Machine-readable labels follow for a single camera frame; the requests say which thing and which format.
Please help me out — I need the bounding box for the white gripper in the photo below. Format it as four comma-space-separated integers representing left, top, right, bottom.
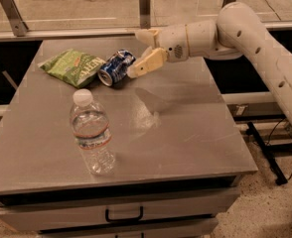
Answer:
127, 25, 189, 78

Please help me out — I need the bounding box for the blue pepsi can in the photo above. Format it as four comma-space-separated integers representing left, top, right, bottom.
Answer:
97, 50, 136, 86

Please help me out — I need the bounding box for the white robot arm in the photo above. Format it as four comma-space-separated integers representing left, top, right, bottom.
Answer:
128, 2, 292, 238

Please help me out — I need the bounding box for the green chip bag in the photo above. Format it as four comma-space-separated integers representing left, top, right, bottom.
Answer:
38, 49, 105, 88

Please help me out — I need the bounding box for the clear plastic water bottle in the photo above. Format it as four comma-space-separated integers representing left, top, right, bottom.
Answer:
70, 89, 115, 175

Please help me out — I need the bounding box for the black metal stand leg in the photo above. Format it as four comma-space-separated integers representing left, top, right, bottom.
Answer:
246, 122, 288, 185

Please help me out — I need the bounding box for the grey top drawer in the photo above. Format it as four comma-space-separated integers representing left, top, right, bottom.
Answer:
0, 187, 239, 231

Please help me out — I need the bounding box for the grey drawer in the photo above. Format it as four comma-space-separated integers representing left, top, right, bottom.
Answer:
37, 218, 218, 238
0, 187, 239, 231

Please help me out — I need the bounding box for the grey lower drawer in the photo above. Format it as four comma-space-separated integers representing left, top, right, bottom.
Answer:
37, 218, 218, 238

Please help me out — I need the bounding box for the middle metal bracket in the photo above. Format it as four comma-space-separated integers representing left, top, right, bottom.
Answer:
139, 0, 151, 29

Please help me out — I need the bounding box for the white horizontal rail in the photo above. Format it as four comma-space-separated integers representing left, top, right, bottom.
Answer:
0, 21, 292, 43

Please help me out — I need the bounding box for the left metal bracket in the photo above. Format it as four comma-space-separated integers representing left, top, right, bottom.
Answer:
0, 0, 29, 37

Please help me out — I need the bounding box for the black drawer handle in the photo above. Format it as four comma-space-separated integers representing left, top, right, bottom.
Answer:
104, 206, 144, 223

